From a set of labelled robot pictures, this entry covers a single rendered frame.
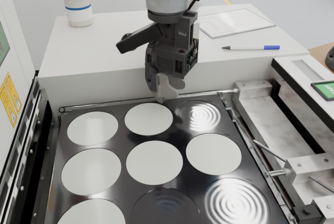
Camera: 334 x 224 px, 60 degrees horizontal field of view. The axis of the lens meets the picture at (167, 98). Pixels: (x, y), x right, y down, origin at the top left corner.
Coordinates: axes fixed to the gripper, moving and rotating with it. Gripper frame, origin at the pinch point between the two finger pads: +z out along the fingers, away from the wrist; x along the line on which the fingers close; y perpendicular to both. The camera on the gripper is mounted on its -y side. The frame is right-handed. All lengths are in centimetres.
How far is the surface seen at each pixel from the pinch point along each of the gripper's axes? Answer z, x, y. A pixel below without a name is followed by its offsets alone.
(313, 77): -4.3, 15.8, 29.3
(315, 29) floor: 91, 291, 37
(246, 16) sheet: -5.6, 40.6, 8.5
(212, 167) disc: 1.3, -12.4, 16.9
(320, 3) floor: 91, 385, 37
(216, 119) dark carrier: 1.4, -0.2, 13.5
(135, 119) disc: 1.3, -7.8, -1.4
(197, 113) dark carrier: 1.4, -0.1, 9.1
